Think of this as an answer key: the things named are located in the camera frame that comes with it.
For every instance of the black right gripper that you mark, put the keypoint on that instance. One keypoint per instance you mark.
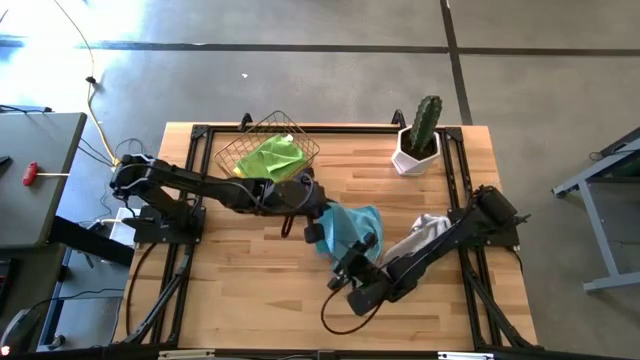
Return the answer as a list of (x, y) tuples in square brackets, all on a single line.
[(362, 275)]

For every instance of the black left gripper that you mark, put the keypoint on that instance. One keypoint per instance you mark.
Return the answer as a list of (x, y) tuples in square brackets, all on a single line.
[(300, 197)]

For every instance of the green microfiber towel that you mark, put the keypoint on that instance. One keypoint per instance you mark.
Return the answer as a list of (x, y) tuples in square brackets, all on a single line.
[(270, 157)]

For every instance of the light blue microfiber towel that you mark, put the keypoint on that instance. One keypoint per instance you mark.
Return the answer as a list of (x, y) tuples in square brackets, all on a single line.
[(350, 222)]

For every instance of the grey microfiber towel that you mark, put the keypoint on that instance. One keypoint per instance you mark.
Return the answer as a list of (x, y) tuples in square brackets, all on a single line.
[(425, 227)]

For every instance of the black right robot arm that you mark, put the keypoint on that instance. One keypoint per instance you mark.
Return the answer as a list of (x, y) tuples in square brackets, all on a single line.
[(440, 240)]

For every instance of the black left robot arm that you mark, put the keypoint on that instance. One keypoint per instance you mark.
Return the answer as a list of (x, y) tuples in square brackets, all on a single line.
[(200, 182)]

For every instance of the white faceted plant pot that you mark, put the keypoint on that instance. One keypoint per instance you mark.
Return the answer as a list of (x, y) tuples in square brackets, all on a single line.
[(405, 162)]

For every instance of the green cactus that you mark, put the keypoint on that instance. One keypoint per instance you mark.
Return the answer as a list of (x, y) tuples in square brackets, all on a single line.
[(426, 125)]

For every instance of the white power adapter box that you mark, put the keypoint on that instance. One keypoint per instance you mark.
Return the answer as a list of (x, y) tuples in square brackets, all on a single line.
[(120, 227)]

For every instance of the black support beam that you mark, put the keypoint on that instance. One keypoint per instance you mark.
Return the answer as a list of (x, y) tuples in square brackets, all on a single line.
[(90, 240)]

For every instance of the grey-blue metal table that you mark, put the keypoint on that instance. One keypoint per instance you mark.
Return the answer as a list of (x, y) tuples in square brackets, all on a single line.
[(615, 281)]

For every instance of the dark grey side table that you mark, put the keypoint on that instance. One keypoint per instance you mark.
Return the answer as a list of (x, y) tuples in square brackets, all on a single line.
[(35, 210)]

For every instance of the grey computer mouse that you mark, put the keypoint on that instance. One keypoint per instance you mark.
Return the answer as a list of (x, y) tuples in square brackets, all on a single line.
[(22, 330)]

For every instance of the black aluminium table frame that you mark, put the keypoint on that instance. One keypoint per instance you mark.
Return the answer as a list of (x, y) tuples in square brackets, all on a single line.
[(350, 129)]

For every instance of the silver metal bracket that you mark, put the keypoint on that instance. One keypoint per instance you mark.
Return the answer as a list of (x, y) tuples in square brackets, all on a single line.
[(465, 356), (185, 354)]

